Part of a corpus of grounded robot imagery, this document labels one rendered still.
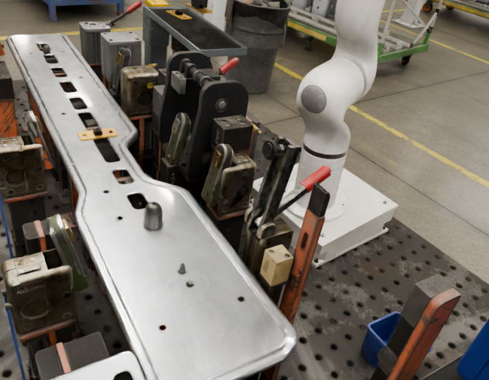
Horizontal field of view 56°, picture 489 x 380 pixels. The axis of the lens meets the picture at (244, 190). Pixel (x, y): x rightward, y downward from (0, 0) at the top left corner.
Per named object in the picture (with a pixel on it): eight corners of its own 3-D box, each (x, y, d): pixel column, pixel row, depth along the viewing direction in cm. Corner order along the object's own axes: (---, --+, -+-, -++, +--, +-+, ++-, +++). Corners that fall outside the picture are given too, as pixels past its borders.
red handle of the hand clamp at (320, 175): (248, 214, 78) (319, 158, 80) (252, 221, 80) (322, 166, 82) (261, 229, 76) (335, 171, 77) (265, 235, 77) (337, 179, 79)
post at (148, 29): (139, 127, 172) (141, 4, 147) (159, 124, 176) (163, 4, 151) (147, 136, 167) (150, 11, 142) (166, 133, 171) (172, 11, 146)
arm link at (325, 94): (355, 146, 123) (378, 60, 109) (320, 176, 111) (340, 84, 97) (316, 130, 129) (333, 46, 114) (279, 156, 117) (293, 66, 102)
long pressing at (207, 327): (-5, 38, 148) (-6, 32, 147) (68, 35, 158) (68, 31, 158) (160, 418, 56) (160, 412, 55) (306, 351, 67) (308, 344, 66)
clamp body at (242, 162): (187, 283, 113) (200, 152, 92) (228, 269, 119) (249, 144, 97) (204, 310, 107) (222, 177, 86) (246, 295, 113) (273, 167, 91)
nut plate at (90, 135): (80, 141, 102) (80, 136, 102) (77, 133, 105) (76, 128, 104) (118, 136, 106) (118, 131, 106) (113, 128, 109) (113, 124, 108)
